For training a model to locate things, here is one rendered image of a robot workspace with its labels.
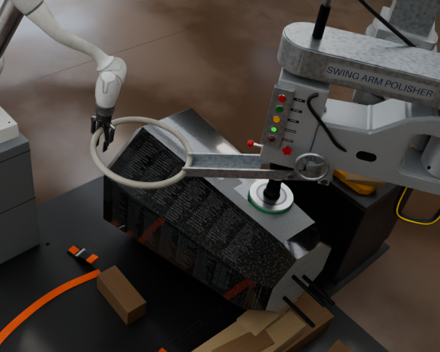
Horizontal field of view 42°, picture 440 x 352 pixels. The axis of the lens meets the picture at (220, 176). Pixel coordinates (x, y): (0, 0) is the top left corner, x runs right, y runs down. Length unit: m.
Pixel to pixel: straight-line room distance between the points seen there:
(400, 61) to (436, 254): 2.06
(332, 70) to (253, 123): 2.44
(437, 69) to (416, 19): 0.54
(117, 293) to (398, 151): 1.63
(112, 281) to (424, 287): 1.92
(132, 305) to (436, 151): 1.70
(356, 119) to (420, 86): 0.32
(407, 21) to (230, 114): 2.17
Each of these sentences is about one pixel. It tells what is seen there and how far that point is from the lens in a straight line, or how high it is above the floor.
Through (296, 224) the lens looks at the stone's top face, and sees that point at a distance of 2.66.
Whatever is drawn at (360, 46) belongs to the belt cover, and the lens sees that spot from 2.26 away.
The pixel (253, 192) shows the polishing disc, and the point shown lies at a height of 0.85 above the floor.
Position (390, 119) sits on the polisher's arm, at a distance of 2.35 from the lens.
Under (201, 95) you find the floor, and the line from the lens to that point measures 4.76.
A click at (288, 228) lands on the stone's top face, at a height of 0.82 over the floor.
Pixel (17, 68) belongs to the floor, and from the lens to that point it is 4.98.
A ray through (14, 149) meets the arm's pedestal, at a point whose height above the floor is 0.78.
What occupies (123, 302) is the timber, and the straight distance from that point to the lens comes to 3.10.
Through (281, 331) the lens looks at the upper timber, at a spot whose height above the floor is 0.25.
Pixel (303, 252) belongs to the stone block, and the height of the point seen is 0.78.
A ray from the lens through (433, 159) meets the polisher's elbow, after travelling 2.48.
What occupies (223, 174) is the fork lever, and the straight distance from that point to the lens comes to 2.61.
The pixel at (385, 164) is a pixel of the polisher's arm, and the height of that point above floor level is 1.26.
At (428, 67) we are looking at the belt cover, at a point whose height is 1.69.
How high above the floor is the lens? 2.70
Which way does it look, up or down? 42 degrees down
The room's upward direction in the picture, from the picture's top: 11 degrees clockwise
